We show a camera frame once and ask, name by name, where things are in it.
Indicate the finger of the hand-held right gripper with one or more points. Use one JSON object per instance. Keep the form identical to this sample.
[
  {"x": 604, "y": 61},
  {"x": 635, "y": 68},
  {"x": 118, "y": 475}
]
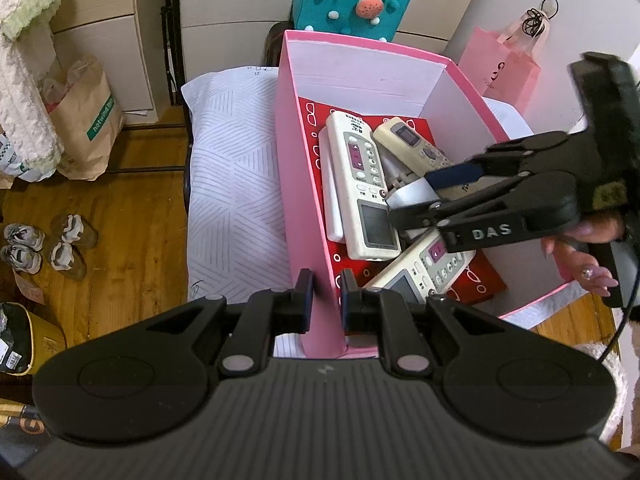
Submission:
[
  {"x": 500, "y": 165},
  {"x": 500, "y": 210}
]

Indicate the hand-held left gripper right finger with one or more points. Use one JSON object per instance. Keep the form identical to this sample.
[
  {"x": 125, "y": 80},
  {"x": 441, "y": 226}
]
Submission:
[{"x": 347, "y": 305}]

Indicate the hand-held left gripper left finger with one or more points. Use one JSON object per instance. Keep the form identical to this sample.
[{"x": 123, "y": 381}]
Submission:
[{"x": 305, "y": 305}]

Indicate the small cream remote control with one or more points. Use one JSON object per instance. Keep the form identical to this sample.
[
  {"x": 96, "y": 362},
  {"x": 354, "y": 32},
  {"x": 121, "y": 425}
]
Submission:
[{"x": 430, "y": 152}]

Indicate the cream remote with pink display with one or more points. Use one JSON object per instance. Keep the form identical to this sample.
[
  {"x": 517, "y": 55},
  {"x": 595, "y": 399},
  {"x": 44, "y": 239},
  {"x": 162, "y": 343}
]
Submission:
[
  {"x": 415, "y": 265},
  {"x": 350, "y": 200}
]

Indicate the pink cardboard box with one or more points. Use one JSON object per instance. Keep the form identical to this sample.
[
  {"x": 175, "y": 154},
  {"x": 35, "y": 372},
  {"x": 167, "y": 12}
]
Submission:
[{"x": 305, "y": 220}]

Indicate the plain white remote control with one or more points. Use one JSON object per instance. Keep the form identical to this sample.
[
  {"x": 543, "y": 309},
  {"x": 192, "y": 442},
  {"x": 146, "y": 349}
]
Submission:
[{"x": 407, "y": 195}]

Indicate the white remote with black logo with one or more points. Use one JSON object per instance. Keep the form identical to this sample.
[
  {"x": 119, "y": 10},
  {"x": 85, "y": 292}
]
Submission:
[{"x": 332, "y": 210}]

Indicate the person's right hand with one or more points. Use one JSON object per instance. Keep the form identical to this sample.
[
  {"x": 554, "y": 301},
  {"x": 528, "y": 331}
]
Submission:
[{"x": 580, "y": 262}]

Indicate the red printed cloth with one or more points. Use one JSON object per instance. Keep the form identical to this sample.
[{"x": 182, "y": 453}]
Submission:
[{"x": 487, "y": 272}]

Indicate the pink paper gift bag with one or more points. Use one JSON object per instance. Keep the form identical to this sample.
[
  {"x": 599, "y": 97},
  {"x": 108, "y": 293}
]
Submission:
[{"x": 505, "y": 75}]

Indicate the white refrigerator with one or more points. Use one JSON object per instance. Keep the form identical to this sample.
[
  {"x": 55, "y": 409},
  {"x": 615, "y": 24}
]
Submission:
[{"x": 575, "y": 10}]

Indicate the white patterned quilted cover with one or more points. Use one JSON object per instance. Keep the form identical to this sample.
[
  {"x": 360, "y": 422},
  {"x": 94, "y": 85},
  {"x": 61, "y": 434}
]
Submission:
[{"x": 235, "y": 185}]

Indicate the white fluffy cushion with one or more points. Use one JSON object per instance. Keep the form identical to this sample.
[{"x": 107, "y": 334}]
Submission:
[{"x": 612, "y": 375}]

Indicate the teal felt tote bag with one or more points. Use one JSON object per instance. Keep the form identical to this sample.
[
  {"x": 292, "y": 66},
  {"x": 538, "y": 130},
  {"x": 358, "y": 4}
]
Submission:
[{"x": 320, "y": 5}]

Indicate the brown shoe with white stuffing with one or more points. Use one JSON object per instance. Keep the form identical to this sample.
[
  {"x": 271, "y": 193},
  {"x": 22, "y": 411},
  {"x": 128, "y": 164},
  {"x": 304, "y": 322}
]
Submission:
[
  {"x": 66, "y": 260},
  {"x": 74, "y": 230}
]

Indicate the dark stool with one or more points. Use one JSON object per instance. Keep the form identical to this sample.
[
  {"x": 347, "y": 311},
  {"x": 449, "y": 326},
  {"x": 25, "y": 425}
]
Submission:
[{"x": 272, "y": 50}]

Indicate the yellow bin with black bag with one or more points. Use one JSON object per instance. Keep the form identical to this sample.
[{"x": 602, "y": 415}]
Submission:
[{"x": 47, "y": 341}]

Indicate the brown paper bag green label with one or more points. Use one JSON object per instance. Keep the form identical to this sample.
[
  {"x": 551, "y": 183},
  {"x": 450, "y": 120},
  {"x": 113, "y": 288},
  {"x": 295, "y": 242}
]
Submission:
[{"x": 85, "y": 152}]

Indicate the pink paper slip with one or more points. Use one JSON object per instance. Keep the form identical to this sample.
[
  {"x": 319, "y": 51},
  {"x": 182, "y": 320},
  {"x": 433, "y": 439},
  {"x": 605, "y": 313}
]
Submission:
[{"x": 29, "y": 286}]

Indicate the light wooden wardrobe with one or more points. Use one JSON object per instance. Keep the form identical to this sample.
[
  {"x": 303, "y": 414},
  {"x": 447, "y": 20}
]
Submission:
[{"x": 225, "y": 35}]

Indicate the grey white sneaker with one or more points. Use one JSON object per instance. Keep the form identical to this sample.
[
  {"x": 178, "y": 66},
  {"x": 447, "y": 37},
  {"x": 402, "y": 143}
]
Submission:
[
  {"x": 21, "y": 260},
  {"x": 24, "y": 237}
]

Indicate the yellow and black package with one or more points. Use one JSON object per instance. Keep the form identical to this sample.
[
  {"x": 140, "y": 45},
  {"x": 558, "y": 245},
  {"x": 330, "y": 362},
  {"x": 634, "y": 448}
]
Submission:
[{"x": 20, "y": 425}]

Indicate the light wooden side cabinet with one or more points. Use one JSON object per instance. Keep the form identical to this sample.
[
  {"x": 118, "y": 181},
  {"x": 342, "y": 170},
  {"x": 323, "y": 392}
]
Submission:
[{"x": 110, "y": 50}]

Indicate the clear plastic bottle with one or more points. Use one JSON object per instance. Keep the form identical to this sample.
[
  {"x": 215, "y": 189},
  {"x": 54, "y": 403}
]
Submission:
[
  {"x": 54, "y": 92},
  {"x": 79, "y": 74}
]

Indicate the white checkered plastic bag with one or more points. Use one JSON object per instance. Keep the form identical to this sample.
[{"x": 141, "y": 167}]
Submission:
[{"x": 7, "y": 160}]

